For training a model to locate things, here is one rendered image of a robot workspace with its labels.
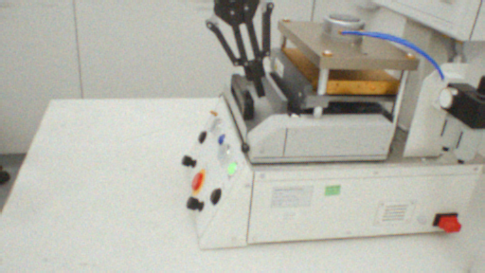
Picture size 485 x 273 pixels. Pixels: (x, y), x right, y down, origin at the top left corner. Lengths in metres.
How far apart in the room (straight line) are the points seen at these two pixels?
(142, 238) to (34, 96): 1.66
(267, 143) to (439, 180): 0.35
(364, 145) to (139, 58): 1.67
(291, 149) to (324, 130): 0.06
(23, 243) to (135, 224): 0.20
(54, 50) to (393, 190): 1.83
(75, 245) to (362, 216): 0.54
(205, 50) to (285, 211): 1.61
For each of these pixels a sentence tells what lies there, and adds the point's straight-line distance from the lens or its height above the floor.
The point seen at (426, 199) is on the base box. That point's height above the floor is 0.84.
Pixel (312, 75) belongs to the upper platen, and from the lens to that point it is 0.79.
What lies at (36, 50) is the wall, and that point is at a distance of 2.34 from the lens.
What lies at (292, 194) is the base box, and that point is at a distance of 0.78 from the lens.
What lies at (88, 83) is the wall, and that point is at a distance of 2.36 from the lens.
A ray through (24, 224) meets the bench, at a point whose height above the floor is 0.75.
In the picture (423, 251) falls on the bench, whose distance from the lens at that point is 0.94.
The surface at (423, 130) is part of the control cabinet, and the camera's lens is 0.84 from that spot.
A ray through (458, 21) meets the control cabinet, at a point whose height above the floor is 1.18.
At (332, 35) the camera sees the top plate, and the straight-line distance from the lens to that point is 0.84.
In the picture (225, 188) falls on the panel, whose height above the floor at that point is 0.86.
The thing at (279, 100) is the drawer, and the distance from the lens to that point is 0.81.
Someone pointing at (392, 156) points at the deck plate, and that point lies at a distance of 0.84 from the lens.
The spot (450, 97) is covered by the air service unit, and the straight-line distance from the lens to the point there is 0.76.
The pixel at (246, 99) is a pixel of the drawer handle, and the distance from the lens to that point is 0.78.
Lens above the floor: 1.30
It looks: 27 degrees down
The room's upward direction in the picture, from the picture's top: 5 degrees clockwise
